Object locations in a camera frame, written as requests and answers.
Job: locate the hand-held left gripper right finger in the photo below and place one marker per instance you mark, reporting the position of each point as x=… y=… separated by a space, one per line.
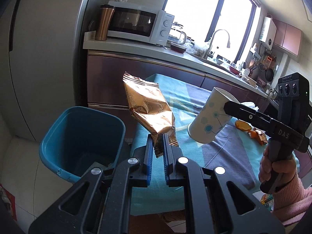
x=167 y=165

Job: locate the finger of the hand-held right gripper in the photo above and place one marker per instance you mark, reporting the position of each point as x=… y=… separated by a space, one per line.
x=246 y=115

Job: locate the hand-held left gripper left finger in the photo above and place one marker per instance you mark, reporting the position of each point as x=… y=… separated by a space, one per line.
x=148 y=165

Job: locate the white dotted paper cup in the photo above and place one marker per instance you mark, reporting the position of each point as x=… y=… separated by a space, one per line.
x=207 y=121

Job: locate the gold snack wrapper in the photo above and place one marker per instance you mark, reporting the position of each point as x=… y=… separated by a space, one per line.
x=148 y=107

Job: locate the blue plastic trash bin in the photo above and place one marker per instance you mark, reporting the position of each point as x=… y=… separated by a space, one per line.
x=73 y=136

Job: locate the person's right forearm pink sleeve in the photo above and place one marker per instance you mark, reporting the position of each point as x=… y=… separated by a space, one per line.
x=290 y=199

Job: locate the person's right hand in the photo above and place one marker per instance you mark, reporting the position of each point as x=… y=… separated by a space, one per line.
x=285 y=170

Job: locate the orange peel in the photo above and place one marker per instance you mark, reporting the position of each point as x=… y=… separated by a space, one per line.
x=259 y=137
x=243 y=125

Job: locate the white folded towel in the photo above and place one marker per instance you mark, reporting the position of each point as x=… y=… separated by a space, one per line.
x=251 y=106

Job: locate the red bowl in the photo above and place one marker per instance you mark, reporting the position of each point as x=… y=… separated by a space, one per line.
x=235 y=70

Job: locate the hanging black frying pan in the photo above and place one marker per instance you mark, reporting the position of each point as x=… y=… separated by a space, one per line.
x=269 y=75

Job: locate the teal and purple tablecloth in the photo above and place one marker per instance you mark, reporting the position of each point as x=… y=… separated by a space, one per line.
x=185 y=102

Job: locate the clear plastic bags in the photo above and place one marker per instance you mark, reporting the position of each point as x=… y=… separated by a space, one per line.
x=196 y=48

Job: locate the white water heater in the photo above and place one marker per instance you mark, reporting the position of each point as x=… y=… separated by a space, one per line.
x=267 y=33

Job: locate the colourful plastic packaging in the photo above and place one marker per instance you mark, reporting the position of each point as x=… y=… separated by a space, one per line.
x=267 y=201

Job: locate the steel kitchen faucet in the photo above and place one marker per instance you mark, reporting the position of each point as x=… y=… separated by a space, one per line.
x=217 y=33

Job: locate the kitchen counter with cabinets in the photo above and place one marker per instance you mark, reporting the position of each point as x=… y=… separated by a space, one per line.
x=117 y=78

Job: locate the dark kettle base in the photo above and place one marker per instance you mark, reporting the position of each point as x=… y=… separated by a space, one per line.
x=178 y=47

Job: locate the glass electric kettle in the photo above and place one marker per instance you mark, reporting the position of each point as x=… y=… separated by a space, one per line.
x=176 y=35

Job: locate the kitchen window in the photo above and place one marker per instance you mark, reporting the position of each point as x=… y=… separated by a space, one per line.
x=195 y=9

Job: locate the white microwave oven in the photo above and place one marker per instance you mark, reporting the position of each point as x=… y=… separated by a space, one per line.
x=136 y=22

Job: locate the red printed packaging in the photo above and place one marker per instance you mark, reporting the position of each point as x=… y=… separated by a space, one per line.
x=7 y=199

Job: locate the grey refrigerator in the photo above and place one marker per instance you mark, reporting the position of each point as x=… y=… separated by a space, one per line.
x=48 y=53

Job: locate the copper travel tumbler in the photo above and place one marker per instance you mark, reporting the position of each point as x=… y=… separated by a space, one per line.
x=103 y=22

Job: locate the pink wall cabinet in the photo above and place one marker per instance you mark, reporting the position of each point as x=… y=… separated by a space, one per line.
x=288 y=37

